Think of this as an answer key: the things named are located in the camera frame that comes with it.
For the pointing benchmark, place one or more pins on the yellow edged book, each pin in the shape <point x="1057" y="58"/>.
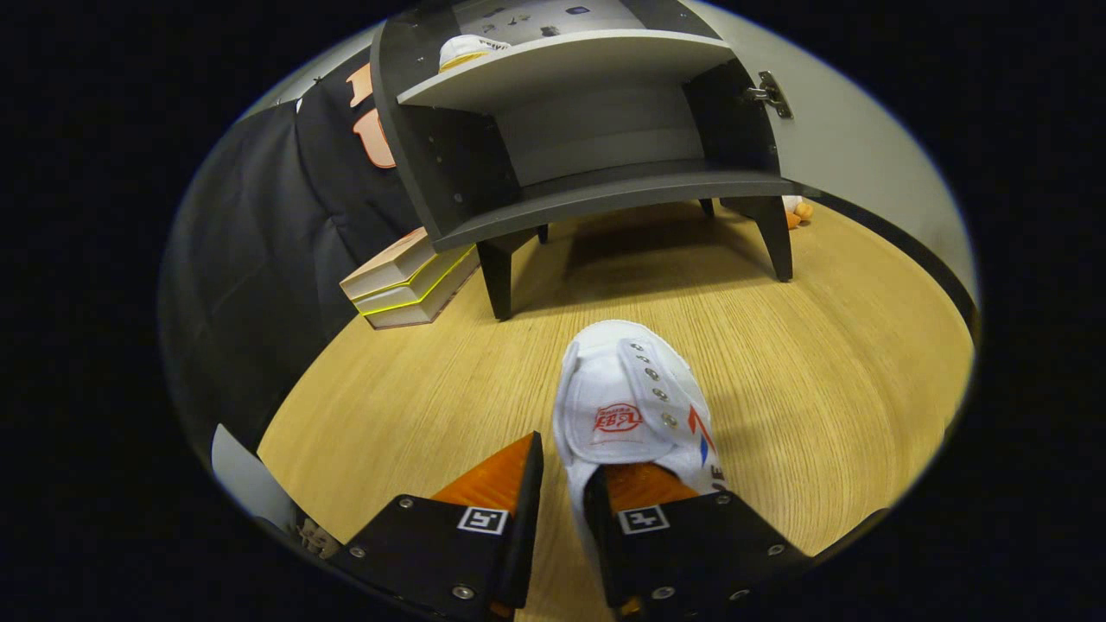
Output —
<point x="406" y="298"/>
<point x="415" y="316"/>

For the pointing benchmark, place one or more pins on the grey shoe cabinet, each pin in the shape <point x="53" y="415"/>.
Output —
<point x="605" y="186"/>

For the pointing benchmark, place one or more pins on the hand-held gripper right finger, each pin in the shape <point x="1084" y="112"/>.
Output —
<point x="600" y="536"/>

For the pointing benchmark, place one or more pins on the metal door hinge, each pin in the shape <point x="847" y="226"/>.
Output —
<point x="772" y="93"/>

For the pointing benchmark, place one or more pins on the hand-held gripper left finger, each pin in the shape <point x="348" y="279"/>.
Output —
<point x="527" y="518"/>

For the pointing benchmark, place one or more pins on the white canvas shoe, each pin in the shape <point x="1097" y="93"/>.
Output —
<point x="462" y="50"/>
<point x="622" y="389"/>

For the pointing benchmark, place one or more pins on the grey curved object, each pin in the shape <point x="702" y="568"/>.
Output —
<point x="246" y="479"/>

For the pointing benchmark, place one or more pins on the black backdrop cloth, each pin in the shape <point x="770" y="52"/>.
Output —
<point x="251" y="259"/>

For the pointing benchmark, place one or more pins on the small orange and white toy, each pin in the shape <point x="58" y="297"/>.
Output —
<point x="802" y="210"/>

